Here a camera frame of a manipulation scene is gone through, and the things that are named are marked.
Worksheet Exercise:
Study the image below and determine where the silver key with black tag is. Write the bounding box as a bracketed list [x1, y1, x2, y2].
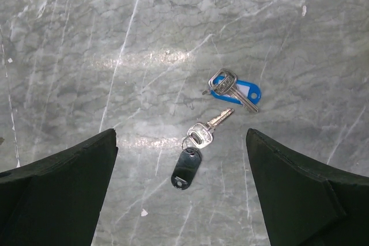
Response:
[181, 108, 235, 150]

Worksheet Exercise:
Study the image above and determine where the blue key tag key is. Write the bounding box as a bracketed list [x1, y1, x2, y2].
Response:
[202, 68, 261, 113]

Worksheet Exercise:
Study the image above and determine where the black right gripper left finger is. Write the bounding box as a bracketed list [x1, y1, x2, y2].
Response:
[1, 128, 118, 245]

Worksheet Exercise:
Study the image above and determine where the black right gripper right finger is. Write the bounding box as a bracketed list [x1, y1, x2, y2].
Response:
[246, 128, 368, 245]

